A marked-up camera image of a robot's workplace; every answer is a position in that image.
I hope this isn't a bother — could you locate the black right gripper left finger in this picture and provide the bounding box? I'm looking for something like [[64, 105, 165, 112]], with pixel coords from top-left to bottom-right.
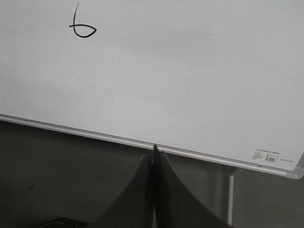
[[94, 155, 153, 228]]

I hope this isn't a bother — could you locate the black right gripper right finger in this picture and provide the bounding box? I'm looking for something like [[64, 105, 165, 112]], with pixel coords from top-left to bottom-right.
[[155, 152, 229, 228]]

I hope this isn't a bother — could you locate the white whiteboard stand leg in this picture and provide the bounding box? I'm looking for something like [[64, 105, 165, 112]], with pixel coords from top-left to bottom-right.
[[227, 168, 239, 227]]

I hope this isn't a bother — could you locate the white whiteboard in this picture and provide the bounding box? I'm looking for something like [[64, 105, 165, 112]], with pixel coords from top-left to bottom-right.
[[0, 0, 304, 179]]

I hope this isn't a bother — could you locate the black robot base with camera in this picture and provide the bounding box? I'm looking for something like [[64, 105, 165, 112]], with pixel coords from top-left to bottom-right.
[[34, 218, 89, 228]]

